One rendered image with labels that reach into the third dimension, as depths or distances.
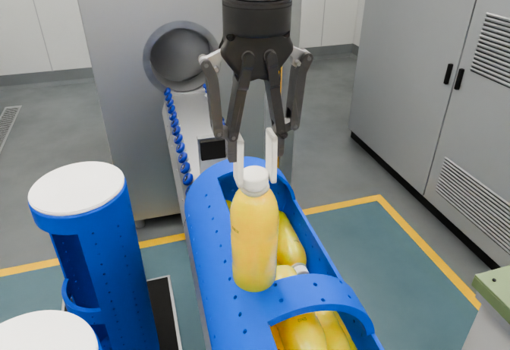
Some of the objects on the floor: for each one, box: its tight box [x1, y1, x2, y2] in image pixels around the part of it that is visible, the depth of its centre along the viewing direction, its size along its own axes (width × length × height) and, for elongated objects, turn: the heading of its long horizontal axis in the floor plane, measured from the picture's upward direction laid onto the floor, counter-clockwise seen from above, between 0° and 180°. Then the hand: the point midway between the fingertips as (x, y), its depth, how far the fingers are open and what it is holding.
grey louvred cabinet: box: [348, 0, 510, 270], centre depth 249 cm, size 54×215×145 cm, turn 17°
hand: (255, 159), depth 53 cm, fingers closed on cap, 4 cm apart
